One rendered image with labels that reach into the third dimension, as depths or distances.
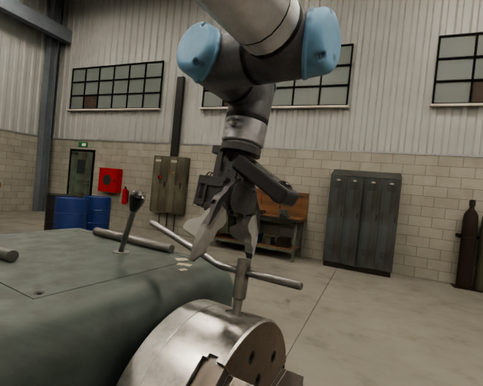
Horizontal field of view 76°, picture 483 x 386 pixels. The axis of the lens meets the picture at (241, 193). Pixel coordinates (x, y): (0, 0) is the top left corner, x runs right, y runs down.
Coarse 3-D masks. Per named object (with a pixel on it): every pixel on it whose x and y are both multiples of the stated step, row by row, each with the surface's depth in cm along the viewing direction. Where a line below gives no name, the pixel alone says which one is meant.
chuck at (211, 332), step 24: (216, 312) 47; (192, 336) 42; (216, 336) 42; (240, 336) 41; (264, 336) 48; (168, 360) 39; (192, 360) 39; (240, 360) 41; (264, 360) 48; (144, 384) 38; (168, 384) 37; (264, 384) 49
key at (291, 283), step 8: (152, 224) 62; (160, 224) 61; (168, 232) 59; (176, 240) 57; (184, 240) 57; (208, 256) 53; (216, 264) 51; (224, 264) 51; (232, 272) 50; (248, 272) 48; (256, 272) 47; (264, 280) 46; (272, 280) 45; (280, 280) 45; (288, 280) 44; (296, 280) 44; (296, 288) 43
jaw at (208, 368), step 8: (216, 360) 39; (200, 368) 38; (208, 368) 38; (216, 368) 38; (224, 368) 38; (200, 376) 38; (208, 376) 37; (216, 376) 37; (224, 376) 38; (232, 376) 38; (192, 384) 37; (200, 384) 37; (208, 384) 37; (216, 384) 36; (224, 384) 37; (232, 384) 37; (240, 384) 37; (248, 384) 37
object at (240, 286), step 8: (240, 264) 48; (248, 264) 48; (240, 272) 48; (240, 280) 48; (240, 288) 48; (232, 296) 48; (240, 296) 48; (240, 304) 48; (232, 312) 48; (240, 312) 48
